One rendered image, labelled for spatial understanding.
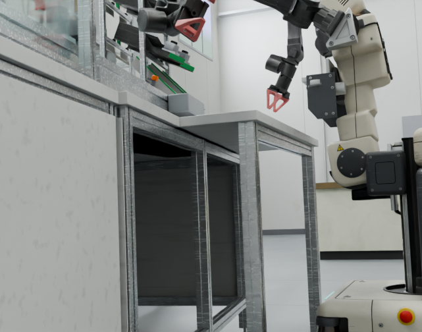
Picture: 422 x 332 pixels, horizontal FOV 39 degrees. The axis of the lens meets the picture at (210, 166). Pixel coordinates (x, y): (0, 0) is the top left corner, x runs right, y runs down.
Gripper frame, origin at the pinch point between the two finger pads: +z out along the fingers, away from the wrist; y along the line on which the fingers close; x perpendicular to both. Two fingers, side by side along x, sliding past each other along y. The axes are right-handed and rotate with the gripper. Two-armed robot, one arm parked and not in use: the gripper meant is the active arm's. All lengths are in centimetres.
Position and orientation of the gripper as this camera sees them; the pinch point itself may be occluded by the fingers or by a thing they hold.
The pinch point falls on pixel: (209, 4)
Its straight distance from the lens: 149.6
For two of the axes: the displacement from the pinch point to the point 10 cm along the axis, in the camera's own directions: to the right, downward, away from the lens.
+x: 7.7, 4.7, 4.4
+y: 3.7, -8.8, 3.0
